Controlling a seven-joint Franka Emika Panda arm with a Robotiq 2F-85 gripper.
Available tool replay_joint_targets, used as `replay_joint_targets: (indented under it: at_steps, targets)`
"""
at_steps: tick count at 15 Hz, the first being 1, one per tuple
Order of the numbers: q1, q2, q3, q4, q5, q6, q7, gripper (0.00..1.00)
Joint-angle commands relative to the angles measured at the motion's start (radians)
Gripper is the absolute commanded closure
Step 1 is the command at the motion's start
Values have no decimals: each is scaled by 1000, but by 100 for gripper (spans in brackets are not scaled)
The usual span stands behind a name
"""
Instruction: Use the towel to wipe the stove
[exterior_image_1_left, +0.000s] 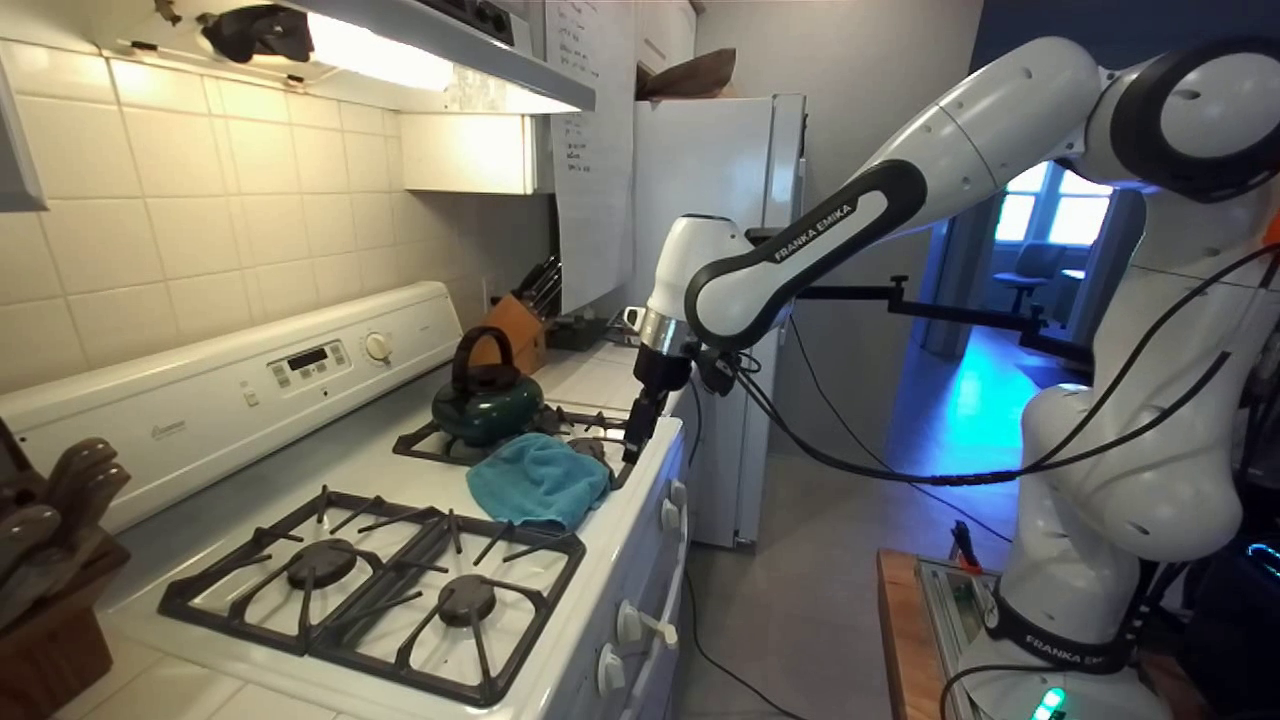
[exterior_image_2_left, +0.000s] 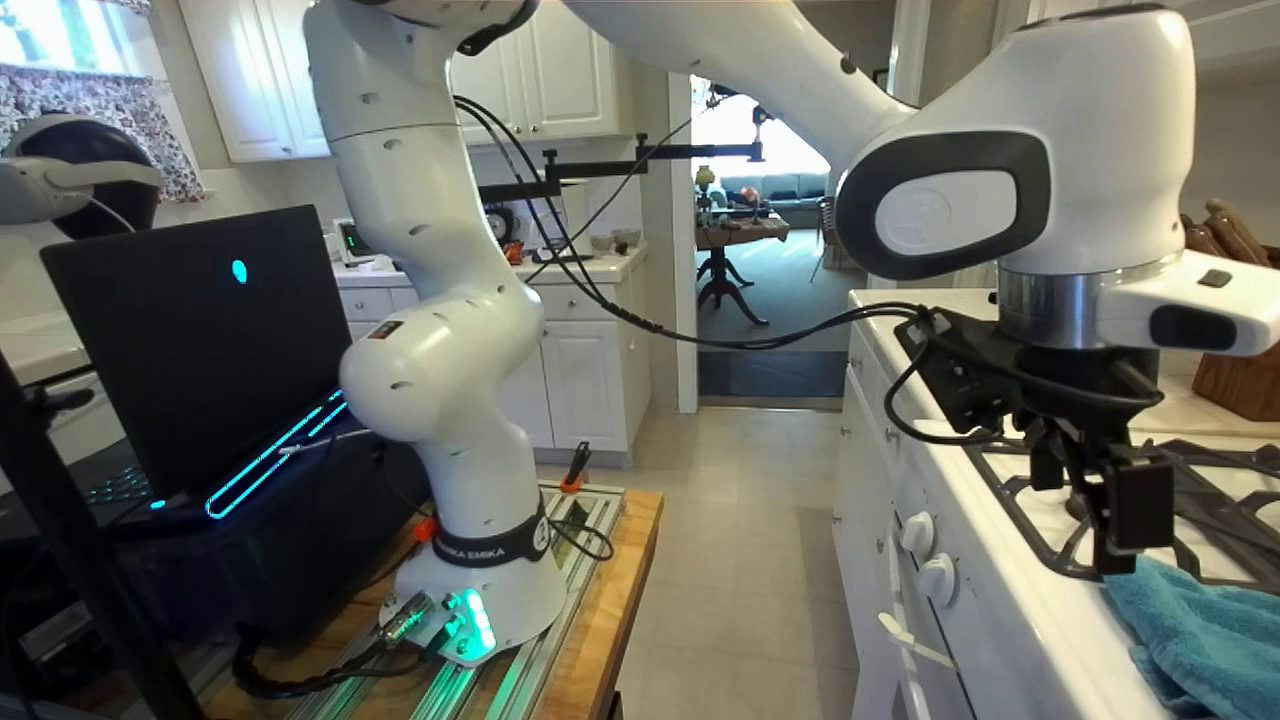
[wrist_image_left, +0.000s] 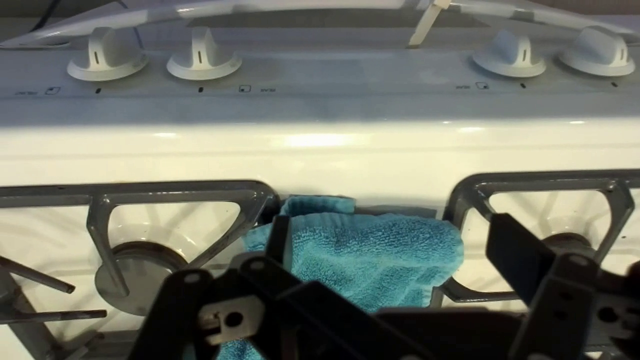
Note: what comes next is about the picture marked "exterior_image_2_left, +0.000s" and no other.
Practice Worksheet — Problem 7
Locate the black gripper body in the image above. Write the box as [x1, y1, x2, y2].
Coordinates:
[998, 348, 1167, 466]

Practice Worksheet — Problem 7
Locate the teal terry towel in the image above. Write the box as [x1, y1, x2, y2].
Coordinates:
[1099, 555, 1280, 720]

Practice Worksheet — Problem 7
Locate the black cast iron stove grate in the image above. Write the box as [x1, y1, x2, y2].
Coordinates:
[965, 421, 1280, 584]

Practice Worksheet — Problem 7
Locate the white gas stove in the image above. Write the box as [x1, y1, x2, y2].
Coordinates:
[862, 396, 1280, 720]

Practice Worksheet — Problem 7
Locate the white stove knob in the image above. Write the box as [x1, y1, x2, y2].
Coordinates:
[897, 510, 937, 563]
[916, 547, 961, 614]

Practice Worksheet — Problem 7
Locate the dark knife block with knives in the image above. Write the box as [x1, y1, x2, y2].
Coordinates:
[1185, 198, 1280, 424]

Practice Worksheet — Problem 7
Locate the blue sofa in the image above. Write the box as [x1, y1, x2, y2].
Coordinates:
[715, 168, 830, 231]

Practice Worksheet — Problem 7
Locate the red black clamp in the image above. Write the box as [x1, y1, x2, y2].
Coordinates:
[553, 437, 597, 504]

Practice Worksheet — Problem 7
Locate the wooden table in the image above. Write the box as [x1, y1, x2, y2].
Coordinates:
[197, 480, 668, 720]

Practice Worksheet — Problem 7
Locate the white upper kitchen cabinet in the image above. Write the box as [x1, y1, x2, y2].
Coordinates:
[170, 0, 331, 168]
[445, 0, 637, 146]

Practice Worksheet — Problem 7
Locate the white countertop appliance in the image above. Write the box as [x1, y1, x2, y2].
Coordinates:
[326, 213, 377, 270]

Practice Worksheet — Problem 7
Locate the black tripod leg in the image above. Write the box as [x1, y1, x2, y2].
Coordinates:
[0, 351, 204, 720]

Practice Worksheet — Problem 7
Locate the dark round object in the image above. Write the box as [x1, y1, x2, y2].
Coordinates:
[12, 117, 164, 246]

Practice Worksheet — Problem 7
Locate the grey curved bar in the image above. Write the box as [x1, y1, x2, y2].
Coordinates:
[0, 156, 164, 227]

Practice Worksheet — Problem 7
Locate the floral window valance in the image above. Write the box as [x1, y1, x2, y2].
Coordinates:
[0, 59, 210, 204]

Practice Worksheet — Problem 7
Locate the bright kitchen window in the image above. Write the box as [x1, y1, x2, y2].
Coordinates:
[0, 0, 152, 78]

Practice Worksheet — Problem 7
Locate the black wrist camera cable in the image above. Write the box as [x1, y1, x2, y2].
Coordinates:
[875, 341, 997, 451]

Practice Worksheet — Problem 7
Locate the white oven door handle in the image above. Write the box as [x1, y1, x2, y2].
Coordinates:
[871, 605, 937, 720]

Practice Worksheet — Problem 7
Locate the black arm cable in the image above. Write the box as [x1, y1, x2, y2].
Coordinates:
[452, 92, 937, 357]

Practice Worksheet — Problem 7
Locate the dark pedestal dining table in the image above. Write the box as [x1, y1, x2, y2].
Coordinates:
[692, 204, 791, 333]

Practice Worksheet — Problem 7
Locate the black camera boom rod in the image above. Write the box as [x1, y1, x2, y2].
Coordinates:
[476, 132, 773, 208]

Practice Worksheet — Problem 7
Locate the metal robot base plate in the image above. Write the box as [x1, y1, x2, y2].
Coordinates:
[310, 480, 627, 720]

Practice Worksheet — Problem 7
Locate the thick black base cable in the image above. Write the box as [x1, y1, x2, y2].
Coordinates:
[231, 638, 421, 705]

